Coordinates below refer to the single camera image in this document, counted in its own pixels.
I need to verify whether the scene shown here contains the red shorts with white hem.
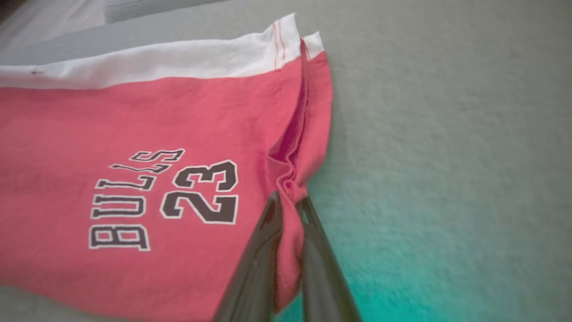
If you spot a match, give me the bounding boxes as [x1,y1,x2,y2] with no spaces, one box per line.
[0,13,333,322]

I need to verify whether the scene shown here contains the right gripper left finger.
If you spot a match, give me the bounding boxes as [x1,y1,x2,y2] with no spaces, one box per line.
[212,190,285,322]

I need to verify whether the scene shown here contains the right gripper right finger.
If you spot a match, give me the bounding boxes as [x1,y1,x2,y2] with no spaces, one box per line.
[297,196,362,322]

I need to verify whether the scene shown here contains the grey sofa seat cushion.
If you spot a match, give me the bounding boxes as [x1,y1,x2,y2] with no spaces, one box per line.
[104,0,233,24]

